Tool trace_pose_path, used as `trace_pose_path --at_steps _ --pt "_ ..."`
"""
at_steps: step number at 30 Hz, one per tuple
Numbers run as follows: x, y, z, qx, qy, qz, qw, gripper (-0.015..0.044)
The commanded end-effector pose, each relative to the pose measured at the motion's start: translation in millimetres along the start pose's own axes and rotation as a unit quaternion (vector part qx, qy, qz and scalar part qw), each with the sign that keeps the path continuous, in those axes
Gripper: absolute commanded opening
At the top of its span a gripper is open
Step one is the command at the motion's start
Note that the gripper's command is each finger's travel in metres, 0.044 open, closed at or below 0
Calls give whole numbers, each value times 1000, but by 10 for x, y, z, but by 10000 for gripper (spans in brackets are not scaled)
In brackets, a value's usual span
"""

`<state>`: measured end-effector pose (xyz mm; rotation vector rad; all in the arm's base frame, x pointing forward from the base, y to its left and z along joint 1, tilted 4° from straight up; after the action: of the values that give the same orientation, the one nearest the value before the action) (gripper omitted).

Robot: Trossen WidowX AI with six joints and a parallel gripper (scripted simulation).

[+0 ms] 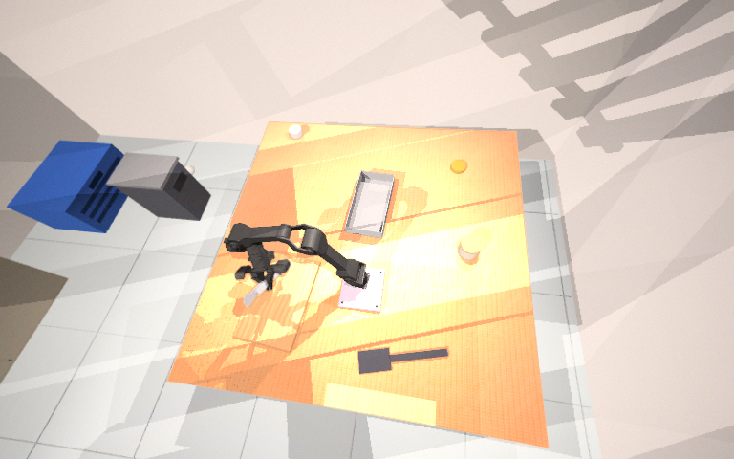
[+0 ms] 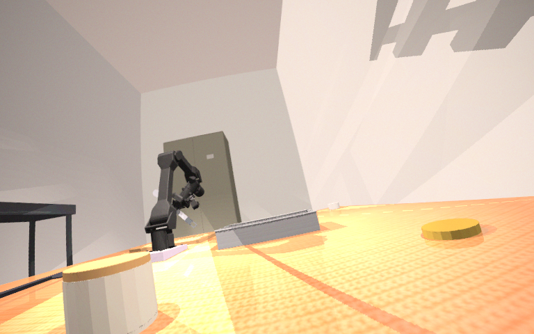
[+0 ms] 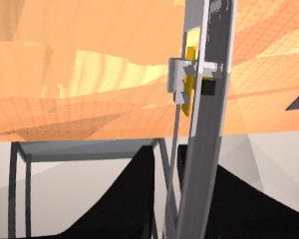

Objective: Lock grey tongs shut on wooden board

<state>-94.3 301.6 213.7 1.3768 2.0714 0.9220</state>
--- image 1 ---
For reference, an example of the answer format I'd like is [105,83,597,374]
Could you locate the grey round container with wooden lid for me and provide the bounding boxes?
[458,235,483,260]

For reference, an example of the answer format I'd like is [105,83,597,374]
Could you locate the light wooden board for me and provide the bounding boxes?
[233,252,321,352]

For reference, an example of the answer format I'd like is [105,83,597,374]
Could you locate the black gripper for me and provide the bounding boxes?
[234,250,291,291]

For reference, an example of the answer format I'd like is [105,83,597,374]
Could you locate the yellow flat disc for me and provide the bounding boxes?
[450,160,466,173]

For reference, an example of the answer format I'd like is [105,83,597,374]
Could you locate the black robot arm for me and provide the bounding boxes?
[224,223,370,289]

